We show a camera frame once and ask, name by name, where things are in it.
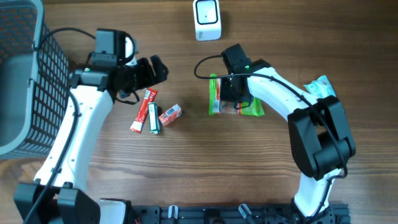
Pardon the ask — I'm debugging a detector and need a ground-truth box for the green snack bag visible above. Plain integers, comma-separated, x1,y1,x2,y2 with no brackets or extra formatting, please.
208,79,265,116

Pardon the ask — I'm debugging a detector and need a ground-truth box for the red white box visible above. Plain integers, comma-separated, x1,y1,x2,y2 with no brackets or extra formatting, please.
130,88,157,134

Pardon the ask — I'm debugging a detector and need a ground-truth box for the orange tissue pack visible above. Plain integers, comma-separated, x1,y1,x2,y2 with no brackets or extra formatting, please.
158,104,182,126

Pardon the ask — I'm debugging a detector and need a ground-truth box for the green white box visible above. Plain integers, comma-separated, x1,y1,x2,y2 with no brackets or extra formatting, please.
148,102,160,134

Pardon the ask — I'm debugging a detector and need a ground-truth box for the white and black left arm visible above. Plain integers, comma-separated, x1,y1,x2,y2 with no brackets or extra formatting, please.
14,29,168,223

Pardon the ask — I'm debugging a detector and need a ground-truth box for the white barcode scanner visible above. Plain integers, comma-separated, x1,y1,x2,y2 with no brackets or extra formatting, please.
192,0,221,42

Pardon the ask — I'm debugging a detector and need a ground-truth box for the dark grey plastic basket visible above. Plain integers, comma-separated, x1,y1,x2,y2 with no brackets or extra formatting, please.
1,0,70,159

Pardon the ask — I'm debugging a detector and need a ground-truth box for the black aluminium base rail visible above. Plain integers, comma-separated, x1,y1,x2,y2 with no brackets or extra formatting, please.
124,203,352,224

